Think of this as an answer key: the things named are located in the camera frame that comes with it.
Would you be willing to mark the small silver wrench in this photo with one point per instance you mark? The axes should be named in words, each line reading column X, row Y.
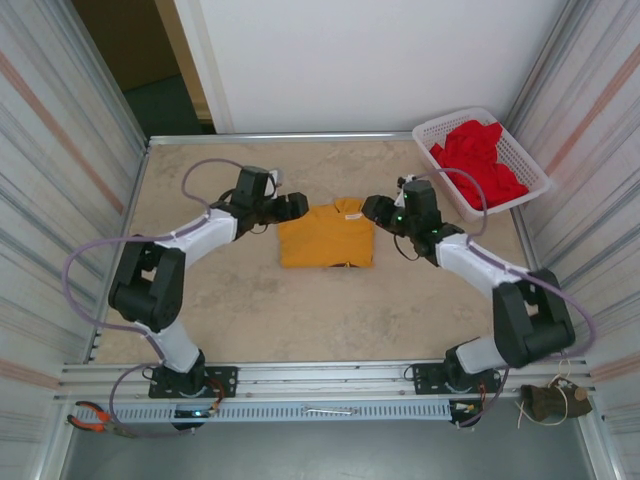
column 330, row 410

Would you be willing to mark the mustard yellow t-shirt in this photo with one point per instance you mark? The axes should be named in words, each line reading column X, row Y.
column 325, row 240

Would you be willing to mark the small controller board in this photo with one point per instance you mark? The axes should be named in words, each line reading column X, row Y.
column 465, row 410
column 192, row 413

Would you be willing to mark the white door frame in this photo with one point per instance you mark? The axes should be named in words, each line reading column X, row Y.
column 200, row 60

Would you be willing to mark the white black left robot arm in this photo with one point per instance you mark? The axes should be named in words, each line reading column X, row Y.
column 200, row 235

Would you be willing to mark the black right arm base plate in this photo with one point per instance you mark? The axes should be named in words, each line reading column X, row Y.
column 425, row 377

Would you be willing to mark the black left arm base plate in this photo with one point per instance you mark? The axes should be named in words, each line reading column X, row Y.
column 225, row 380

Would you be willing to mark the red cloth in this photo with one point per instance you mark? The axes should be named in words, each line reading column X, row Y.
column 475, row 160

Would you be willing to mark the aluminium table edge frame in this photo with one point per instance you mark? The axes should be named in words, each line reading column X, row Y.
column 275, row 136

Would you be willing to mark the white plastic mesh basket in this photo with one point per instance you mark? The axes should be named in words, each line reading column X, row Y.
column 525, row 160

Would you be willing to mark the striped enclosure side panel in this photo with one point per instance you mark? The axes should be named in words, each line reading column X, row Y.
column 590, row 200
column 50, row 200

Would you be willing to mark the aluminium mounting rail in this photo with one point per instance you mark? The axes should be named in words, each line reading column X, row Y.
column 325, row 375

